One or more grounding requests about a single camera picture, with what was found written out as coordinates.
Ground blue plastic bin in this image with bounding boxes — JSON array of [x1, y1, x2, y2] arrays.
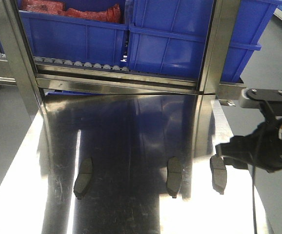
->
[[19, 0, 129, 66], [127, 0, 282, 82]]

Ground grey brake pad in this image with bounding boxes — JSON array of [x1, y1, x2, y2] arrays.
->
[[73, 157, 93, 199], [210, 155, 227, 195], [166, 157, 182, 198]]

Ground roller conveyor track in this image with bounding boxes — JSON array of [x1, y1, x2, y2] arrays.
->
[[33, 57, 129, 72]]

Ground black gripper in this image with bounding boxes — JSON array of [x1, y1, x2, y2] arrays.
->
[[215, 88, 282, 173]]

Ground stainless steel rack frame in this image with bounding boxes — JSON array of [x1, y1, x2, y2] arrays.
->
[[0, 0, 243, 118]]

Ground right blue plastic bin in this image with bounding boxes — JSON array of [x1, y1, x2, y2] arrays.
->
[[127, 0, 282, 82]]

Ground left blue plastic bin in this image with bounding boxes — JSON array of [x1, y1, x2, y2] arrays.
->
[[19, 0, 129, 66]]

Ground red mesh bag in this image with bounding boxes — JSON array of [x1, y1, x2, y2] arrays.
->
[[20, 0, 121, 23]]

